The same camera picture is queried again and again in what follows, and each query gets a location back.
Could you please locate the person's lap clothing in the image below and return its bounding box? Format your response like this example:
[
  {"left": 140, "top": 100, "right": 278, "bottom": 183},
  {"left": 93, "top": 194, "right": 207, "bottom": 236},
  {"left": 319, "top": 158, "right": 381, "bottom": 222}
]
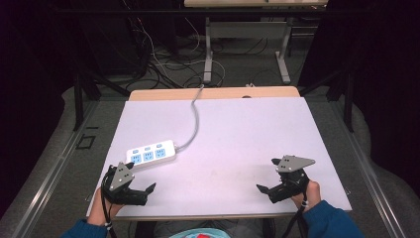
[{"left": 152, "top": 218, "right": 266, "bottom": 238}]

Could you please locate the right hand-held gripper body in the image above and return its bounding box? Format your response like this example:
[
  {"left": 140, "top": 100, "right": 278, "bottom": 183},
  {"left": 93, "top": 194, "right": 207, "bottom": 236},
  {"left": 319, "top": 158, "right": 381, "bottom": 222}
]
[{"left": 267, "top": 155, "right": 317, "bottom": 204}]

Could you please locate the bundle of floor cables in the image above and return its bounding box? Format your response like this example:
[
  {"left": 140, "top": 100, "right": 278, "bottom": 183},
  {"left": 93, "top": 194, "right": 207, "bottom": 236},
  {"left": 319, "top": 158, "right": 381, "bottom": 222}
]
[{"left": 120, "top": 0, "right": 269, "bottom": 89}]

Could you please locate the aluminium floor rail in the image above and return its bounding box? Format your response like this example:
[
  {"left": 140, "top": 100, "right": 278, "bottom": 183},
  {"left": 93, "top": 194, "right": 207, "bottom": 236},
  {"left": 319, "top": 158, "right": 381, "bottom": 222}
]
[
  {"left": 10, "top": 100, "right": 101, "bottom": 238},
  {"left": 329, "top": 100, "right": 408, "bottom": 238}
]

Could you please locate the white table cover board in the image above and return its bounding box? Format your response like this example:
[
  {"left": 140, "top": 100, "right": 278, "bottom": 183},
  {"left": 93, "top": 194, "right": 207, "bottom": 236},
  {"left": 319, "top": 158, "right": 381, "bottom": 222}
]
[{"left": 85, "top": 96, "right": 353, "bottom": 219}]

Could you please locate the grey power strip cable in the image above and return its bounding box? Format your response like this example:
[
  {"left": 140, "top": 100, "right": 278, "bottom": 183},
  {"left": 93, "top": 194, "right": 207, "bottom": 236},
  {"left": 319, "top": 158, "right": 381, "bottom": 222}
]
[{"left": 174, "top": 83, "right": 206, "bottom": 154}]

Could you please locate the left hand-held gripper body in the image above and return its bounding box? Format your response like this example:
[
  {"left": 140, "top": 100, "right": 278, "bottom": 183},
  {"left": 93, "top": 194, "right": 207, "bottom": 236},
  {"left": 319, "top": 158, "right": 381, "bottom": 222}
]
[{"left": 102, "top": 161, "right": 149, "bottom": 206}]

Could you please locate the person's right hand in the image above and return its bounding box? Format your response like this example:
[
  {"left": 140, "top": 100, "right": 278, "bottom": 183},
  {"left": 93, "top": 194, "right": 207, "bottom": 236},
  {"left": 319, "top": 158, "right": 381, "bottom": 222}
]
[{"left": 290, "top": 179, "right": 322, "bottom": 213}]

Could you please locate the person's left hand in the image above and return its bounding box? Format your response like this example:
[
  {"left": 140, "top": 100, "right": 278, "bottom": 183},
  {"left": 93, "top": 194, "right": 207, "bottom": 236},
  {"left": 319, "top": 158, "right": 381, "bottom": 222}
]
[{"left": 86, "top": 186, "right": 126, "bottom": 228}]

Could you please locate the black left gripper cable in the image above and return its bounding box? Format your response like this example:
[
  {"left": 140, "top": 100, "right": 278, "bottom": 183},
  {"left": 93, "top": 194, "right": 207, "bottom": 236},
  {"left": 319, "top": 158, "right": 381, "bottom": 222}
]
[{"left": 100, "top": 165, "right": 119, "bottom": 238}]

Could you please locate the black metal stand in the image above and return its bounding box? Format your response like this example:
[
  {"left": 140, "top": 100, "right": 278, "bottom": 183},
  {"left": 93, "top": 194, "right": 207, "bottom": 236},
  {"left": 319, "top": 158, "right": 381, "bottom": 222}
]
[
  {"left": 298, "top": 67, "right": 355, "bottom": 134},
  {"left": 72, "top": 63, "right": 132, "bottom": 132}
]

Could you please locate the grey metal desk frame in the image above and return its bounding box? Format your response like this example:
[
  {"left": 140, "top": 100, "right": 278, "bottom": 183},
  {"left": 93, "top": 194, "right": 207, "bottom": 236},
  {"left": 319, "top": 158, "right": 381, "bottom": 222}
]
[{"left": 183, "top": 0, "right": 330, "bottom": 85}]

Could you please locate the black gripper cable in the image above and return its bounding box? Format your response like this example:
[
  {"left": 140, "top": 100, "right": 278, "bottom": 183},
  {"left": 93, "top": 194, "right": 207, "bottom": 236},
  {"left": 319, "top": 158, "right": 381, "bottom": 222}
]
[
  {"left": 287, "top": 177, "right": 311, "bottom": 238},
  {"left": 100, "top": 165, "right": 119, "bottom": 238}
]

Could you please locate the white power strip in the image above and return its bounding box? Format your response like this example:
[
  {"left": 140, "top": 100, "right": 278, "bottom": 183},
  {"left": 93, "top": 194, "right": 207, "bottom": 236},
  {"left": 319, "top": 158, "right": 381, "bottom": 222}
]
[{"left": 125, "top": 139, "right": 178, "bottom": 171}]

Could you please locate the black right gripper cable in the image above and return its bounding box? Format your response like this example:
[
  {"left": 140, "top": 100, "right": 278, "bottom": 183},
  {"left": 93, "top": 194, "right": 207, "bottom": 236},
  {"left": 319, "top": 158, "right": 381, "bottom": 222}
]
[{"left": 287, "top": 177, "right": 311, "bottom": 238}]

